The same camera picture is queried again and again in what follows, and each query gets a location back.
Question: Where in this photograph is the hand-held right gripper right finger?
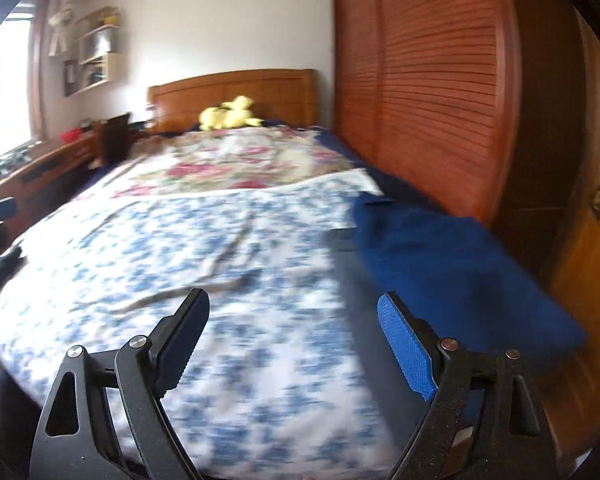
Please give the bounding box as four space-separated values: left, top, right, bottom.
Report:
377 291 561 480

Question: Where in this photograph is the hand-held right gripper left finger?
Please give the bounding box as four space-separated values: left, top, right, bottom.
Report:
29 287 211 480

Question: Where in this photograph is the blue suit jacket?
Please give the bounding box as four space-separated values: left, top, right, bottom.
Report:
350 192 588 356

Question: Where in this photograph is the black folded garment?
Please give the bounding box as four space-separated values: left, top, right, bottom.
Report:
0 246 25 321

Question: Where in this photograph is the wooden desk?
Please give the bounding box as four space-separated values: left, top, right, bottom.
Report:
0 132 101 206

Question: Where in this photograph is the blue floral blanket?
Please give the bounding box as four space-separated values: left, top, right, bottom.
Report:
0 167 411 476

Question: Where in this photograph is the window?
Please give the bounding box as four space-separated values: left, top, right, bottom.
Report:
0 2 46 171

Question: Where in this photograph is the dark wooden chair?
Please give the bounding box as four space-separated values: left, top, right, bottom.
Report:
94 114 131 163

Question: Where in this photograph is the wooden door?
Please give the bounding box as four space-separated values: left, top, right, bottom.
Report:
550 25 600 461

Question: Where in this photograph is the pink floral quilt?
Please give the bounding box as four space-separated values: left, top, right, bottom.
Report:
97 125 366 196

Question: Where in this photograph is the wooden bed headboard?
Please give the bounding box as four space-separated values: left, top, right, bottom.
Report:
146 69 318 133

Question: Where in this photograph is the yellow plush toy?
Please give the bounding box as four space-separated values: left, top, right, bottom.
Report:
198 95 263 131

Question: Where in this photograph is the wooden louvered wardrobe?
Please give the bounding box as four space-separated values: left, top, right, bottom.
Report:
332 0 586 271

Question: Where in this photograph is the white wall shelf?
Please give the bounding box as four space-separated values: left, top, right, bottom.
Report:
62 7 126 97

